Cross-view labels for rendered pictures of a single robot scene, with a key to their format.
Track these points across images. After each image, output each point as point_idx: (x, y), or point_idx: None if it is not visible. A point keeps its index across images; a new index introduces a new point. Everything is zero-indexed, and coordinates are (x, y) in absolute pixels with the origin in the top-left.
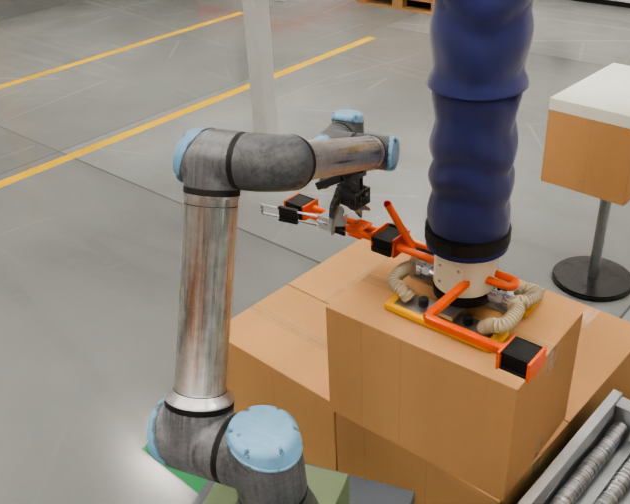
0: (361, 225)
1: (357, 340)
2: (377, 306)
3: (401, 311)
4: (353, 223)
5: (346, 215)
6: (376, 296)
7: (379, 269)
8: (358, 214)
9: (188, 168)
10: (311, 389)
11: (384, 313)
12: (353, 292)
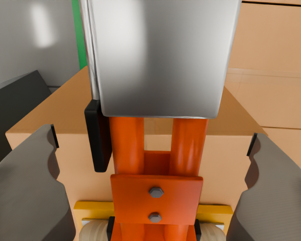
0: (153, 209)
1: None
2: (75, 189)
3: (78, 227)
4: (147, 183)
5: (202, 118)
6: (94, 177)
7: (167, 143)
8: (249, 146)
9: None
10: None
11: (70, 202)
12: (74, 147)
